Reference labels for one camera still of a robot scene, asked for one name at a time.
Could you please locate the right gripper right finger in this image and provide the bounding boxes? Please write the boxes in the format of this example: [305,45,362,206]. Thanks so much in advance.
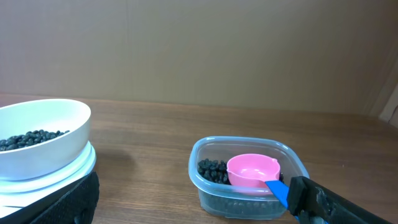
[287,176,389,224]

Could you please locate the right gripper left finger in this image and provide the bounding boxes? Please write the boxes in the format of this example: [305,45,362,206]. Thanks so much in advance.
[1,172,100,224]

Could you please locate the pink scoop with blue handle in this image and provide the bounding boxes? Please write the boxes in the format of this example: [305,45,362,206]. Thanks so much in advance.
[225,151,308,220]

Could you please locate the white bowl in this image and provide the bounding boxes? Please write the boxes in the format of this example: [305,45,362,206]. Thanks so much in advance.
[1,99,91,180]

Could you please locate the white digital kitchen scale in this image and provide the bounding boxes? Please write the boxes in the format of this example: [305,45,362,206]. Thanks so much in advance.
[1,142,96,218]

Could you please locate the black beans in bowl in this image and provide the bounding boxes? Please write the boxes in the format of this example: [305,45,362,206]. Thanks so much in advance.
[1,129,70,152]

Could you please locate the clear plastic container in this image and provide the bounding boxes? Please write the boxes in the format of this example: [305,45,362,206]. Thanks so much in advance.
[188,136,309,220]

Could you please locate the black beans in container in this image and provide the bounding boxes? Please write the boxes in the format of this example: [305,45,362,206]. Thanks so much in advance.
[198,154,284,188]

